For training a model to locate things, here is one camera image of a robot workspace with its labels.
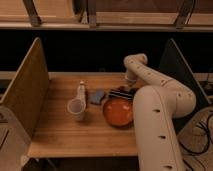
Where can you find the white pepper shaker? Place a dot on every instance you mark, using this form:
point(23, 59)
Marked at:
point(81, 91)

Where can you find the right dark side panel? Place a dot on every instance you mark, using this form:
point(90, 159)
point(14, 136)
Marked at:
point(174, 64)

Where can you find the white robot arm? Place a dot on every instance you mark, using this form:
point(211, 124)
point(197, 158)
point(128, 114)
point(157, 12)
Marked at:
point(154, 106)

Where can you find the orange bowl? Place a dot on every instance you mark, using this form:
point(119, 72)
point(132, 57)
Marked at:
point(118, 112)

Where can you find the blue sponge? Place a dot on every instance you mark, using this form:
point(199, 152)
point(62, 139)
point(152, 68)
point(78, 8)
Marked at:
point(96, 97)

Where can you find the dark striped chip bag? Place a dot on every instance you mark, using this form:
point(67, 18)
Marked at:
point(122, 92)

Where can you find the clear plastic cup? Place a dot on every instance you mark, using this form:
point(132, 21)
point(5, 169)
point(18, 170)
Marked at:
point(76, 108)

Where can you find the left wooden side panel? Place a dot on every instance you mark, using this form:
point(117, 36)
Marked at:
point(22, 100)

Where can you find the wooden shelf with brackets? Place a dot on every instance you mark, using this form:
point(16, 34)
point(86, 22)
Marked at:
point(120, 15)

